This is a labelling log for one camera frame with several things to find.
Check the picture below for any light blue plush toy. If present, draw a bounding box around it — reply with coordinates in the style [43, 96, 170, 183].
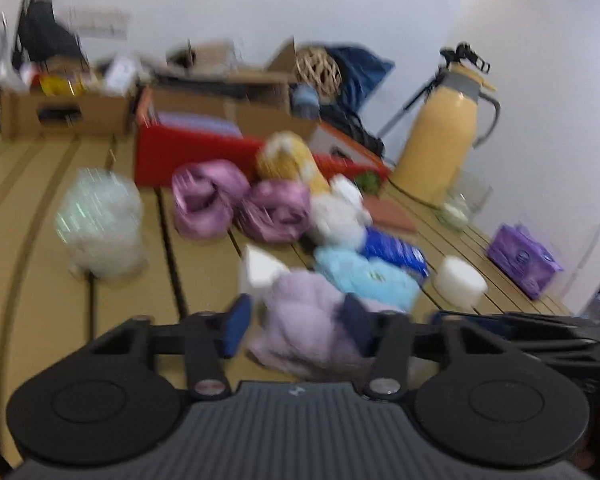
[312, 245, 424, 312]

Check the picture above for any yellow thermos jug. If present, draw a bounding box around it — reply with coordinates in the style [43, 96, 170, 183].
[390, 62, 501, 207]

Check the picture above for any large open cardboard box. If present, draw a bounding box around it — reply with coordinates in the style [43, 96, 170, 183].
[145, 37, 322, 137]

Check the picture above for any yellow packet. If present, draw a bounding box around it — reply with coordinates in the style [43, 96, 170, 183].
[39, 74, 88, 97]

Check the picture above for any glass cup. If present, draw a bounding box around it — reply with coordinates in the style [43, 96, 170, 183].
[437, 170, 494, 231]

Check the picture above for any clear bag of white stuffing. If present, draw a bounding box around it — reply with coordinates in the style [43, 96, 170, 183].
[55, 167, 149, 281]

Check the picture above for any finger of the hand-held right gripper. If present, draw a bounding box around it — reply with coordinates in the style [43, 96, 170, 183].
[430, 311, 588, 358]

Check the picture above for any yellow and white plush toy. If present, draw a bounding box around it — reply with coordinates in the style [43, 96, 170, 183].
[256, 131, 331, 196]

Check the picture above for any white triangular sponge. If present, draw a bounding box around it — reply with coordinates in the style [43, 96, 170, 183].
[237, 245, 291, 296]

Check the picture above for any lilac towel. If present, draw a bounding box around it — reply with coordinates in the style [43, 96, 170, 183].
[155, 110, 244, 139]

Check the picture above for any red storage box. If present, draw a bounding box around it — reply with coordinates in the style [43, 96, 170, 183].
[132, 85, 394, 189]

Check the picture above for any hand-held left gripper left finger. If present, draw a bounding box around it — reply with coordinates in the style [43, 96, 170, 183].
[86, 294, 254, 402]

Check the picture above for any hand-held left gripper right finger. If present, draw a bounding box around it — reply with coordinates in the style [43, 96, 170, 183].
[342, 294, 502, 401]

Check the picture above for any black tripod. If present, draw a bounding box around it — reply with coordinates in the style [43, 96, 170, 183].
[377, 42, 494, 141]

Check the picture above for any purple satin bow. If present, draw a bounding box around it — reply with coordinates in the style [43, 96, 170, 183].
[171, 160, 312, 244]

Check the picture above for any green fuzzy ball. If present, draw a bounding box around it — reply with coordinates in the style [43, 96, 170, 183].
[355, 170, 386, 196]

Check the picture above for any clear plastic bottle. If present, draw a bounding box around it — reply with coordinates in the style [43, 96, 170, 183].
[291, 84, 322, 121]

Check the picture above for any purple tissue pack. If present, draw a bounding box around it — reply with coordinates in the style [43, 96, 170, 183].
[487, 223, 565, 301]

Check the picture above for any blue cloth bag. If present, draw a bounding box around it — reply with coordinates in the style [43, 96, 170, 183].
[325, 46, 396, 117]

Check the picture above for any white wall panel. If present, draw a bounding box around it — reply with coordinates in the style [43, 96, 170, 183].
[67, 7, 131, 40]

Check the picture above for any blue tissue packet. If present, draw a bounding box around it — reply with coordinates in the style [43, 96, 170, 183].
[362, 227, 431, 282]

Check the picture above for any lilac fluffy cloth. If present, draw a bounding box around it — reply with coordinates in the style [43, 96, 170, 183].
[247, 269, 381, 382]

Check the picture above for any white paper item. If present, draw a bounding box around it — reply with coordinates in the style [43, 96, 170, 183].
[102, 57, 136, 96]

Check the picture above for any black hanging bag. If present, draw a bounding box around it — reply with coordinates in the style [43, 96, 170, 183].
[12, 0, 89, 69]

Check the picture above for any wicker ball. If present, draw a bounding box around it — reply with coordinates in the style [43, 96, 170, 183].
[294, 46, 343, 101]

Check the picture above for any salmon flat pad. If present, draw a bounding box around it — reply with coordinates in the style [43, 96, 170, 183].
[362, 195, 419, 235]

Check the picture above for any small cardboard box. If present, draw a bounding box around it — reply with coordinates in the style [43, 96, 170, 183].
[0, 85, 136, 139]

